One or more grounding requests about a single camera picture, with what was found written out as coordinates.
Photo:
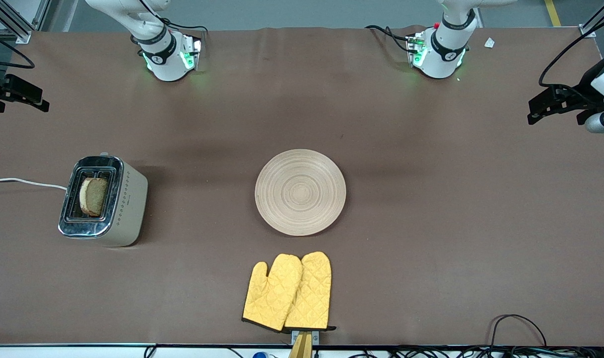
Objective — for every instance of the slice of toast bread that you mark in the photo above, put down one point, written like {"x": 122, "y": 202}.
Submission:
{"x": 94, "y": 196}

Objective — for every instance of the round wooden plate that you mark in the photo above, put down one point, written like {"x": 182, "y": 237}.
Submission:
{"x": 300, "y": 192}

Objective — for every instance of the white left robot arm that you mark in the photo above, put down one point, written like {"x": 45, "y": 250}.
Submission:
{"x": 444, "y": 52}

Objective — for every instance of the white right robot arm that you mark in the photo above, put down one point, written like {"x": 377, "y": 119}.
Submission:
{"x": 165, "y": 59}

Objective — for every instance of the small white paper scrap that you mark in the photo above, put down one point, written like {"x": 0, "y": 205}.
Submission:
{"x": 489, "y": 43}

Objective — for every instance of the cream and chrome toaster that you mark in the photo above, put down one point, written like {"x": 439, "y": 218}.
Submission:
{"x": 128, "y": 209}

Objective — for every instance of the table cover sheet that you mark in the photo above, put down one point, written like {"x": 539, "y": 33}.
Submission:
{"x": 431, "y": 273}

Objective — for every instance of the yellow quilted oven mitt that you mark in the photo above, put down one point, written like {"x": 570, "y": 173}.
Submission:
{"x": 272, "y": 296}
{"x": 312, "y": 293}

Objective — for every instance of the small blue object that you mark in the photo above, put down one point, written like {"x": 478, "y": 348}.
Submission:
{"x": 260, "y": 355}

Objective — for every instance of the aluminium frame profile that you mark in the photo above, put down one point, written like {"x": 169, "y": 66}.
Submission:
{"x": 13, "y": 22}
{"x": 600, "y": 17}

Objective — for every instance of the metal bracket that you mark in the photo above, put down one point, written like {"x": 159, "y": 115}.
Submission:
{"x": 316, "y": 336}

